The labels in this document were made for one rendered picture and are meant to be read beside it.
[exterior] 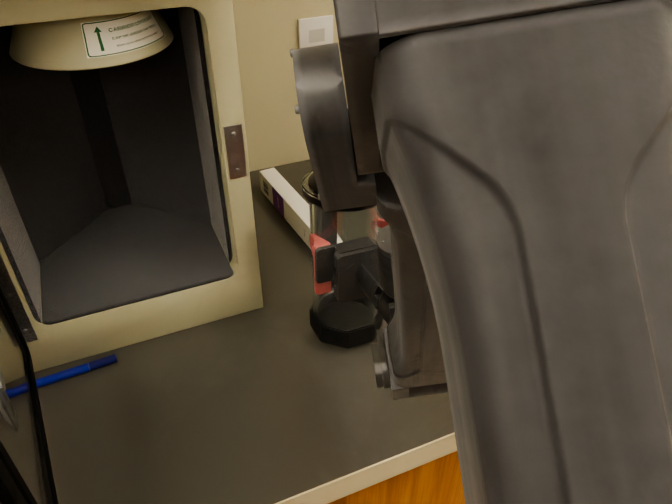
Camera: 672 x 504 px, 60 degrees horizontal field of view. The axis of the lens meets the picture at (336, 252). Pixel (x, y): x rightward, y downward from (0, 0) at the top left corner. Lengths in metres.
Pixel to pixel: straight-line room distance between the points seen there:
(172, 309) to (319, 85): 0.66
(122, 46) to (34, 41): 0.09
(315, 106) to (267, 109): 1.00
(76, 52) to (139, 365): 0.40
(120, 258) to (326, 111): 0.71
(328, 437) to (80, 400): 0.32
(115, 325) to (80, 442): 0.16
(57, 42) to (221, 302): 0.39
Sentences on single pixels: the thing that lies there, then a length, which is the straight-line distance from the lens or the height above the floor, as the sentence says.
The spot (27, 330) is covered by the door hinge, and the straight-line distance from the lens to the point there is 0.82.
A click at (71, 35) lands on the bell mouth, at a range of 0.68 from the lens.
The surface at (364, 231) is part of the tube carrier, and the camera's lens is 0.70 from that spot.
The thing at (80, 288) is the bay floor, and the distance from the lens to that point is 0.86.
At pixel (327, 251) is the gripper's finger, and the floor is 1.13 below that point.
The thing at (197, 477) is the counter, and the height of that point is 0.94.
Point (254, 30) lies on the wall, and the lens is 1.15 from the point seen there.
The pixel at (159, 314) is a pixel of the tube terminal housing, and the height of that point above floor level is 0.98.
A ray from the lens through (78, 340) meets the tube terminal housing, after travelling 0.84.
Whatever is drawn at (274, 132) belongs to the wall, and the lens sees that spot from 1.23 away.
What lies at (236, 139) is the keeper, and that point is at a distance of 0.71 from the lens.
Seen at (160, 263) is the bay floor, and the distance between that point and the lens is 0.86.
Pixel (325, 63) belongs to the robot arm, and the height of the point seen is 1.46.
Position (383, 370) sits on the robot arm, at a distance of 0.55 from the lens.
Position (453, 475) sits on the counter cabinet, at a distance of 0.89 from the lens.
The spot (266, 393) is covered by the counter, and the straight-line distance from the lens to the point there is 0.76.
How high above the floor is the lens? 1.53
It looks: 38 degrees down
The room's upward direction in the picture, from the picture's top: straight up
